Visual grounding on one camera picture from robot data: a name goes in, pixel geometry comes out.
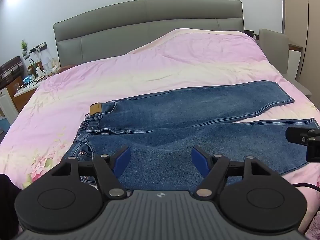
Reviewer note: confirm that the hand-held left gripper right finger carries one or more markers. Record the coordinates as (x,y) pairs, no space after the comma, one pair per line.
(199,160)

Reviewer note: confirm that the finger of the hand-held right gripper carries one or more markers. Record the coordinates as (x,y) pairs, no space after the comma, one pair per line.
(298,135)

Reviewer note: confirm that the reddish brown cloth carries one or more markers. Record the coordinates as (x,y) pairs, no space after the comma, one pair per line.
(65,68)

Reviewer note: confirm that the beige wardrobe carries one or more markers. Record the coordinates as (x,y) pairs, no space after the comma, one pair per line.
(305,17)

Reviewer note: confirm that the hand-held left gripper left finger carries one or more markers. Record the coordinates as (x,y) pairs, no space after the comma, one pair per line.
(123,160)

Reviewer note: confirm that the blue alarm clock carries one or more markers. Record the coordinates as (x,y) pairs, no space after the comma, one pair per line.
(28,80)

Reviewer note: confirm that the small green plant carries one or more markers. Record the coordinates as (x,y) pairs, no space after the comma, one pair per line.
(24,47)

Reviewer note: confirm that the dark wooden side table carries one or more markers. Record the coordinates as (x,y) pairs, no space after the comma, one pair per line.
(252,34)

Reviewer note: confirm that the grey upholstered headboard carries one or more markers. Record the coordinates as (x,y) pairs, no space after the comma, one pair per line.
(150,12)

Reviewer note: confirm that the pink fuzzy cloth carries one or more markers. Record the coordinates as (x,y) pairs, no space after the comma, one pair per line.
(312,225)

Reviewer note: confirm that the pink floral blanket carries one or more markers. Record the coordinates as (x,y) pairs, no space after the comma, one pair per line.
(150,62)

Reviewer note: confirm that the dark cloth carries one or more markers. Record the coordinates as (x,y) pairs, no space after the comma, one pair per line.
(7,205)

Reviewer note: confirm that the blue denim pants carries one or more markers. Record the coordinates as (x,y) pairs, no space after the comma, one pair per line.
(175,110)

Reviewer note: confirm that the dark brown suitcase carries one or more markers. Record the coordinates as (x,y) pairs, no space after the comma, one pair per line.
(11,70)

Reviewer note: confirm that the black wall socket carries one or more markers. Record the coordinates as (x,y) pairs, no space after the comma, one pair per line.
(41,46)

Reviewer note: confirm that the white cabinet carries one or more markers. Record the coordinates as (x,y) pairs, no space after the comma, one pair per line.
(7,105)

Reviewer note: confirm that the grey upholstered chair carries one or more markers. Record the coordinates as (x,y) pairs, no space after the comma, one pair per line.
(272,42)

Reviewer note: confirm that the wooden nightstand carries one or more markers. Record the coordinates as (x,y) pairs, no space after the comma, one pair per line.
(23,92)

